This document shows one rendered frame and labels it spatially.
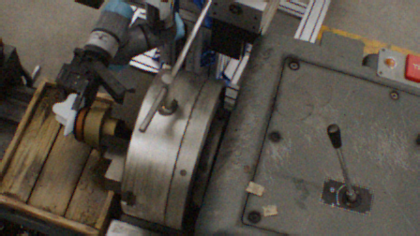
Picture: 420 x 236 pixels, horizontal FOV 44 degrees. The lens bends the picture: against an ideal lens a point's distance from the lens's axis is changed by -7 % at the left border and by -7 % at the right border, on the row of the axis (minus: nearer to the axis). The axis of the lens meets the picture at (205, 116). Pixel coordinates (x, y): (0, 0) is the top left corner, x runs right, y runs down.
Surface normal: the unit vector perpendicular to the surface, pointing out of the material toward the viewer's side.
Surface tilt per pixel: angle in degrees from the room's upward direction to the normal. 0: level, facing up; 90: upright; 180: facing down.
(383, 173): 0
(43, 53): 0
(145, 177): 51
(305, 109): 0
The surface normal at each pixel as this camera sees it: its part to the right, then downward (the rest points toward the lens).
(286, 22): 0.06, -0.51
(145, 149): -0.11, 0.01
